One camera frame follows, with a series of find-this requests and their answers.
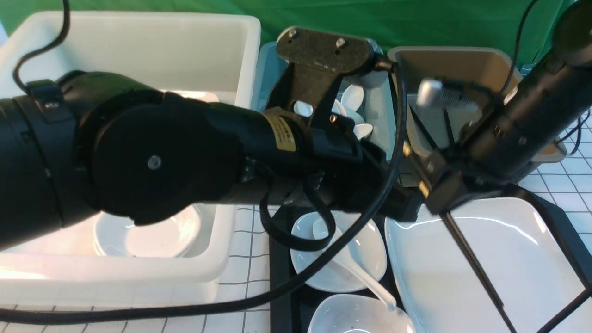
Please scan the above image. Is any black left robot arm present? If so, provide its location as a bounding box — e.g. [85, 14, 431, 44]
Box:
[1, 70, 386, 249]

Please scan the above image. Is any black chopstick in bin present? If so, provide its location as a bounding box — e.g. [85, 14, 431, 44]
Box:
[443, 108, 456, 145]

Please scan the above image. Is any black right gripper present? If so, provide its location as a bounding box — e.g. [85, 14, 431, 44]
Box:
[414, 139, 509, 215]

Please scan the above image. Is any brown plastic bin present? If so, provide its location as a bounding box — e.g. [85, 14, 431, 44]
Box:
[388, 46, 566, 164]

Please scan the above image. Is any teal plastic bin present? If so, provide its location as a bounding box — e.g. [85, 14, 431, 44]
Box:
[251, 42, 395, 161]

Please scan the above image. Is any large white plastic tub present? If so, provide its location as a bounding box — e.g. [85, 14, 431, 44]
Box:
[1, 12, 261, 311]

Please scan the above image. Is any white square bowl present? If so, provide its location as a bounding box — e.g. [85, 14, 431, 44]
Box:
[308, 294, 416, 333]

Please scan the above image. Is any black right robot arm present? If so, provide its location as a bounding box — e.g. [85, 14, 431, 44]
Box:
[413, 0, 591, 215]

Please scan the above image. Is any black serving tray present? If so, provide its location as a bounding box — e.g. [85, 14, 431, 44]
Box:
[268, 184, 592, 333]

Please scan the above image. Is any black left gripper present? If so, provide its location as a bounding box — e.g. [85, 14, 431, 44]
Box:
[245, 111, 422, 222]

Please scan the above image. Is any white ceramic soup spoon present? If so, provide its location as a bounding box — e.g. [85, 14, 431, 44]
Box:
[312, 219, 397, 312]

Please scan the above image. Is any white square rice plate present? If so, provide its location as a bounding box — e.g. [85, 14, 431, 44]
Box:
[385, 198, 584, 333]

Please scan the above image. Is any green backdrop cloth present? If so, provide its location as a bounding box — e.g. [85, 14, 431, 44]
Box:
[0, 0, 579, 70]

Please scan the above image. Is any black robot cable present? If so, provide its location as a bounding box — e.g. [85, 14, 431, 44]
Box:
[0, 0, 410, 325]

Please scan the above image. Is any small white square dish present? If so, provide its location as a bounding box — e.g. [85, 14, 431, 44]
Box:
[290, 211, 387, 293]

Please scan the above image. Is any white bowl in tub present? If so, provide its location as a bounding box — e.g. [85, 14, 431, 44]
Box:
[94, 205, 201, 258]

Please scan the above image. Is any black chopstick gold tip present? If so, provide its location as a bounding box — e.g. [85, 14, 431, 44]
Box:
[402, 141, 516, 333]

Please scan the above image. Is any white square plate in tub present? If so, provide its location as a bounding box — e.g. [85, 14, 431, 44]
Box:
[161, 89, 220, 103]

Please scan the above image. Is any white spoon pile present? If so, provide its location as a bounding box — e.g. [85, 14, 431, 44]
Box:
[294, 84, 374, 142]

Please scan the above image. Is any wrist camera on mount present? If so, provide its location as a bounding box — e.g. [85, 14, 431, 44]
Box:
[266, 26, 395, 129]

